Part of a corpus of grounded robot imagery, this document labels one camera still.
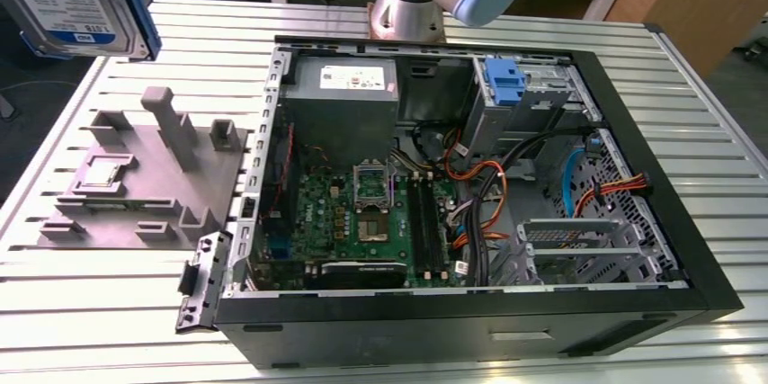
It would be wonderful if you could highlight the hard disk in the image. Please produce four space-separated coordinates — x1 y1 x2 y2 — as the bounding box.
0 0 163 61

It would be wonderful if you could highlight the green RAM stick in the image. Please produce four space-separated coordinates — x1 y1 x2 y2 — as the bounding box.
87 203 150 214

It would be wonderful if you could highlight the grey expansion card latch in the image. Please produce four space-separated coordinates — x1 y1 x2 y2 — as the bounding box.
174 229 235 335

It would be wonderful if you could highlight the blue data wire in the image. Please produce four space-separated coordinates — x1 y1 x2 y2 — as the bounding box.
563 129 603 219

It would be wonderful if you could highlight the CPU socket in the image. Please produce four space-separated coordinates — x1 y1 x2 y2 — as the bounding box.
354 210 396 246

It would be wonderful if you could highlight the orange wire bundle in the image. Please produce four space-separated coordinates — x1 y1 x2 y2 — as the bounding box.
444 156 511 251

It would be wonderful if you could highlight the metal disk bay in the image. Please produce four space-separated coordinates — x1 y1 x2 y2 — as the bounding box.
507 217 667 286

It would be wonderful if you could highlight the black RAM slot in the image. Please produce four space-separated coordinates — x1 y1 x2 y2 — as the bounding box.
406 172 432 280
419 172 451 280

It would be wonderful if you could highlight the grey metal drive cage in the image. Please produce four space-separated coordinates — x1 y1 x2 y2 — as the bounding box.
467 54 602 160

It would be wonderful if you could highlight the grey power supply unit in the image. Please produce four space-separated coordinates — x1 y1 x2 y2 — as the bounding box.
282 55 403 165

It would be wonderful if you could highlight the black PC case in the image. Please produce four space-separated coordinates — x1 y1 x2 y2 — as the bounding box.
174 34 746 370

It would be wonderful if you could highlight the grey parts rack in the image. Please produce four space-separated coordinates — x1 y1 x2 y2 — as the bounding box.
36 85 254 254

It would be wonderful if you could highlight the silver CPU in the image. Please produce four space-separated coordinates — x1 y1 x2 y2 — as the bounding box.
80 163 122 188

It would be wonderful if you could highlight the red yellow power wire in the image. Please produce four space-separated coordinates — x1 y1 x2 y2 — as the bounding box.
572 171 655 219

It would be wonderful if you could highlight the black graphics card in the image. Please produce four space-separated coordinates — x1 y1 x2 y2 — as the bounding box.
303 260 410 290

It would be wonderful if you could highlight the thin locking lever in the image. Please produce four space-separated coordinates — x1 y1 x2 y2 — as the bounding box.
387 161 399 214

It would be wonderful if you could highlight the green motherboard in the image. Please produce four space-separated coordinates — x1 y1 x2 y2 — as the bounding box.
248 154 482 289

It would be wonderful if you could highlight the blue plastic drive latch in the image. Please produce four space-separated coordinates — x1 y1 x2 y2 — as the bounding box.
483 58 527 106

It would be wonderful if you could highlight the metal socket cover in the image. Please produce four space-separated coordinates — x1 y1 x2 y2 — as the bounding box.
352 158 395 214

